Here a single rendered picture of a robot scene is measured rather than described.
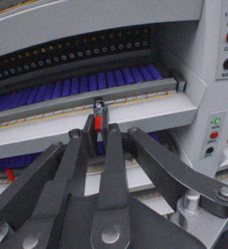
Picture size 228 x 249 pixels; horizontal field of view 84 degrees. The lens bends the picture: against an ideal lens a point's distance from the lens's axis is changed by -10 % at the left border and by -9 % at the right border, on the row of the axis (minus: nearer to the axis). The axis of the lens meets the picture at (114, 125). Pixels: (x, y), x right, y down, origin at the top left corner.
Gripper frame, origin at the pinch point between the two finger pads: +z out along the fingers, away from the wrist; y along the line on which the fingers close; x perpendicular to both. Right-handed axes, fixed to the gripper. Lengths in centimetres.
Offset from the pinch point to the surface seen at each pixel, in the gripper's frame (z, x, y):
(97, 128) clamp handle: 0.9, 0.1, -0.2
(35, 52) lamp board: 19.4, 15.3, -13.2
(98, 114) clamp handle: 5.5, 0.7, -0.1
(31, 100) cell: 14.3, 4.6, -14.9
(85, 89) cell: 14.0, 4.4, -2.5
